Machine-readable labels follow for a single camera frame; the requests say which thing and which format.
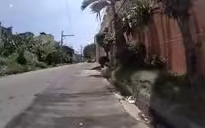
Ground dark plants along fence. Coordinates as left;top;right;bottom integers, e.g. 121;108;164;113
95;0;168;73

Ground utility pole with crossarm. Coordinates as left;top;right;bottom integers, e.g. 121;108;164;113
59;30;75;48

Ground palm tree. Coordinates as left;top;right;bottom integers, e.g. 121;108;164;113
80;0;124;64

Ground grey concrete road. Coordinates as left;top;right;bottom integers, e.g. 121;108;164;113
0;61;151;128

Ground red-brown corrugated fence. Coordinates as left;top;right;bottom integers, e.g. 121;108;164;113
131;0;205;80

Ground green roadside bushes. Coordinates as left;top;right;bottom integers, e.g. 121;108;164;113
0;32;76;79

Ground tree trunk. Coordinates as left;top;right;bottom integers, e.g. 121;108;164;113
163;0;204;84

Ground low grey concrete wall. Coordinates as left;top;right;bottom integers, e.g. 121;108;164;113
104;66;205;128

